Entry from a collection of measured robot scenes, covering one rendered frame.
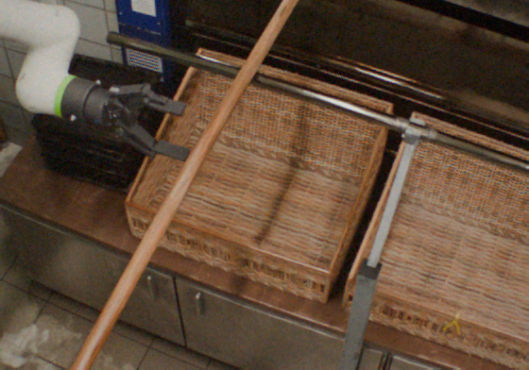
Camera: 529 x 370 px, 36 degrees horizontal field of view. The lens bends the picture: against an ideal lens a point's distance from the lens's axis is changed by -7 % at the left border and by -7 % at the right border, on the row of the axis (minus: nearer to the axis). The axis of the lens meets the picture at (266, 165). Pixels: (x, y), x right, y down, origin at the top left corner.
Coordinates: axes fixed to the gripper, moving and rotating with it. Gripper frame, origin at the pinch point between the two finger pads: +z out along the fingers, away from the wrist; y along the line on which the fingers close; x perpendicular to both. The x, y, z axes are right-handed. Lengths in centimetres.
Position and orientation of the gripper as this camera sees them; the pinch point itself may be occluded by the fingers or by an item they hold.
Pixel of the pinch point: (180, 132)
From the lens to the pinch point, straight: 172.0
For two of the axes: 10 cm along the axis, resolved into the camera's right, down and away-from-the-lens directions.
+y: 0.0, 6.2, 7.8
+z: 9.3, 2.9, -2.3
